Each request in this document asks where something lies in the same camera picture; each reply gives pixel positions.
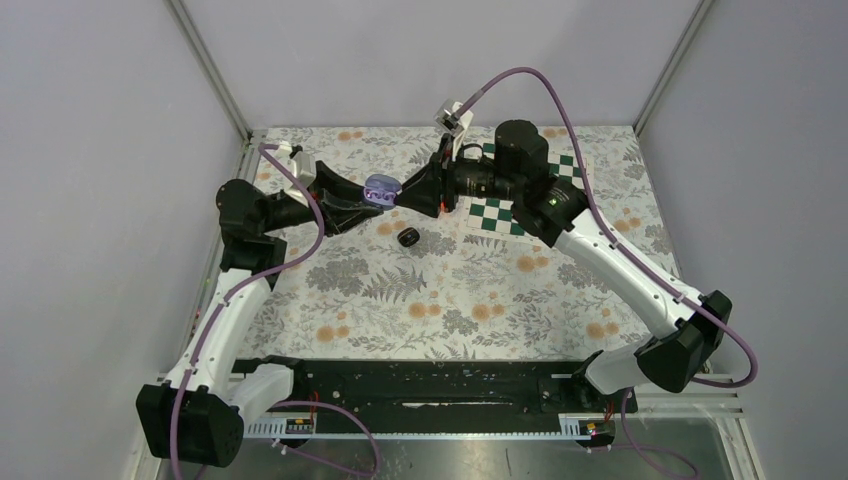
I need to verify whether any lavender earbuds case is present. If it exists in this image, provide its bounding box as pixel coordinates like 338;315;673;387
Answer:
362;174;402;210

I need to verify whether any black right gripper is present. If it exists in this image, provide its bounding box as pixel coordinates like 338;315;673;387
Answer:
394;134;522;219

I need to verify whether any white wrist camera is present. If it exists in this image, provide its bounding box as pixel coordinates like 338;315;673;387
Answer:
274;141;317;206
434;99;474;160

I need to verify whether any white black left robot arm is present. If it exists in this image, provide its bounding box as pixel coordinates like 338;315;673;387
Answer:
136;163;381;467

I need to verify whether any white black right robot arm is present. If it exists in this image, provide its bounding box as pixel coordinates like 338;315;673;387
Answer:
394;120;732;412

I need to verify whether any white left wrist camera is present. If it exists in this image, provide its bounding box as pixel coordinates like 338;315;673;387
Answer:
274;141;317;206

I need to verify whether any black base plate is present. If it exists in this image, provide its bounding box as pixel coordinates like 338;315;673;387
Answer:
233;355;637;436

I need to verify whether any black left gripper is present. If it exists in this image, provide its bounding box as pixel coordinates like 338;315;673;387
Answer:
261;162;384;237

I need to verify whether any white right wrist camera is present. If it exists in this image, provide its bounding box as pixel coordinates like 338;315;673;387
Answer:
434;99;474;160

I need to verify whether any green white chessboard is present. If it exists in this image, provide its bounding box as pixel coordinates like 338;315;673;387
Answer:
459;142;593;245

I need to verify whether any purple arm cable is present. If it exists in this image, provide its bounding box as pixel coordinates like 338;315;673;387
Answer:
168;142;384;480
455;66;761;480

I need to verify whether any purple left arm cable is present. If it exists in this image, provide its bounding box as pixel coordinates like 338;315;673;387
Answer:
168;142;384;480

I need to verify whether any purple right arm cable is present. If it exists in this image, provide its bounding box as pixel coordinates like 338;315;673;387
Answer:
455;66;761;480

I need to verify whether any floral tablecloth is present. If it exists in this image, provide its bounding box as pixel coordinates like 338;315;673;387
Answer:
239;127;678;360

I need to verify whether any white slotted cable duct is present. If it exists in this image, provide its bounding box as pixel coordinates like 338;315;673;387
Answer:
241;413;598;440

